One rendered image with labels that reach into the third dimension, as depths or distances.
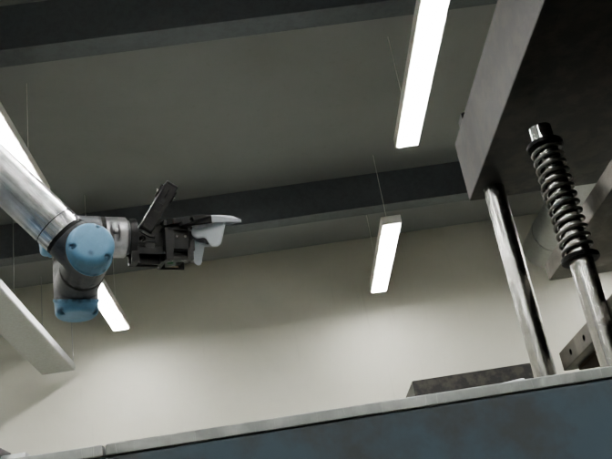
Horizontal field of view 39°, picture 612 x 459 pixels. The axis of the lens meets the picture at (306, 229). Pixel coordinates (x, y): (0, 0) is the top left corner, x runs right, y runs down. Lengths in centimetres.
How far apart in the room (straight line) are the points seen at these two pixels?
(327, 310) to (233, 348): 100
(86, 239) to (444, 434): 114
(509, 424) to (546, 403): 2
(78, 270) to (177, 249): 25
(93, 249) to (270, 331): 724
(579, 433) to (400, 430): 6
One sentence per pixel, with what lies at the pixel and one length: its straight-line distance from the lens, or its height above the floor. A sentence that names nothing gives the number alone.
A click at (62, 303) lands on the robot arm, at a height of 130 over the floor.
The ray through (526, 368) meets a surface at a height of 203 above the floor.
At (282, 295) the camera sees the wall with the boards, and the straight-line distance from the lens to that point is 873.
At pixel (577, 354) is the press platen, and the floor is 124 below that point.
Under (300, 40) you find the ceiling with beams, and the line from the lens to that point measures 595.
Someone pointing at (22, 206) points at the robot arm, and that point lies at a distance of 146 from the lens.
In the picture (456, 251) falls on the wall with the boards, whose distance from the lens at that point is 903.
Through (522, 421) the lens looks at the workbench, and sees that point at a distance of 32.
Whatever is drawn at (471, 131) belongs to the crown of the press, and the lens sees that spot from 250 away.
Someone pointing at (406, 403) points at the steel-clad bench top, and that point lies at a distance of 31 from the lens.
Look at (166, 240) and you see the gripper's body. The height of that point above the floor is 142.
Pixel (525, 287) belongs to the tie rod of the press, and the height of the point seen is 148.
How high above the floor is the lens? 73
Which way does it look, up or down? 25 degrees up
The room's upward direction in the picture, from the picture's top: 10 degrees counter-clockwise
